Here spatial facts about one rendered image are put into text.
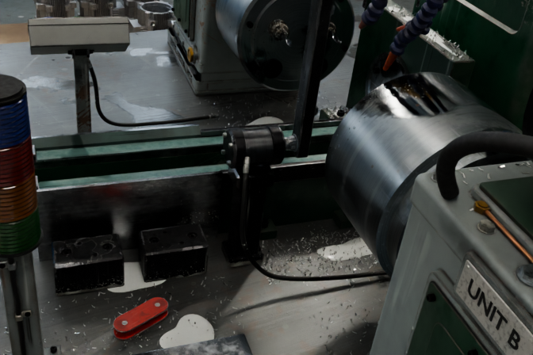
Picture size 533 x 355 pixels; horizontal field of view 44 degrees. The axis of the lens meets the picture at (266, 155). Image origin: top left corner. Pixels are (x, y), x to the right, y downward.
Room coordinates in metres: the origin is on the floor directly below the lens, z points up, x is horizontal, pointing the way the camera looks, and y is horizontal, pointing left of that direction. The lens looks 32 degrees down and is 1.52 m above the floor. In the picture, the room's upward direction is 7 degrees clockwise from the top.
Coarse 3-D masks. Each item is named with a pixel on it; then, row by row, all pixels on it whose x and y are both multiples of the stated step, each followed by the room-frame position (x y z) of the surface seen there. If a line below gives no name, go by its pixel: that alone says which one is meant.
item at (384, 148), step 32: (384, 96) 0.78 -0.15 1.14; (416, 96) 0.76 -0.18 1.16; (448, 96) 0.76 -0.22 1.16; (352, 128) 0.76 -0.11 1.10; (384, 128) 0.73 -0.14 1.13; (416, 128) 0.70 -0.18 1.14; (448, 128) 0.69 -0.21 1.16; (480, 128) 0.68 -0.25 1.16; (512, 128) 0.71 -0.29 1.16; (352, 160) 0.73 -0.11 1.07; (384, 160) 0.68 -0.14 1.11; (416, 160) 0.66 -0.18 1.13; (480, 160) 0.64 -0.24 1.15; (512, 160) 0.66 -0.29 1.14; (352, 192) 0.70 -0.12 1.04; (384, 192) 0.65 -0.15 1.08; (352, 224) 0.72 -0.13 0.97; (384, 224) 0.63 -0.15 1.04; (384, 256) 0.64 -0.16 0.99
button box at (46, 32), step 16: (32, 32) 1.03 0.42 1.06; (48, 32) 1.04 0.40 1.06; (64, 32) 1.05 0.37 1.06; (80, 32) 1.06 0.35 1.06; (96, 32) 1.07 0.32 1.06; (112, 32) 1.08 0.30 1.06; (128, 32) 1.09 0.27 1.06; (32, 48) 1.02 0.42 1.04; (48, 48) 1.04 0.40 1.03; (64, 48) 1.05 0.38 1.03; (80, 48) 1.07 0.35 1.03; (96, 48) 1.08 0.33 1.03; (112, 48) 1.09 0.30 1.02
